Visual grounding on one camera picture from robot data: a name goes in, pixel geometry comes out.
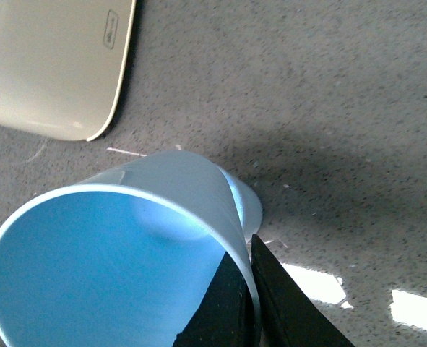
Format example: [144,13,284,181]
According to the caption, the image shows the camera right gripper black left finger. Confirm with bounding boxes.
[173,254,254,347]

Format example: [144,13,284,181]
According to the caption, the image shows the camera right gripper black right finger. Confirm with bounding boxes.
[251,234,353,346]

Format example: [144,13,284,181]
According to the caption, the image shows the light blue plastic cup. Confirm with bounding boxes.
[221,169,263,243]

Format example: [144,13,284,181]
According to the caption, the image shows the cream two-slot toaster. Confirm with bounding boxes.
[0,0,136,141]

